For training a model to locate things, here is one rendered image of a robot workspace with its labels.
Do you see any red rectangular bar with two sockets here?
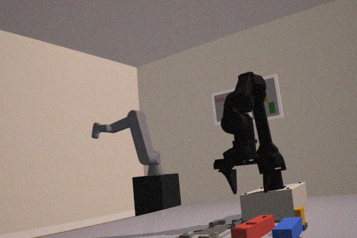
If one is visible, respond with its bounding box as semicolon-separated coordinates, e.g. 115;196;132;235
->
231;215;275;238

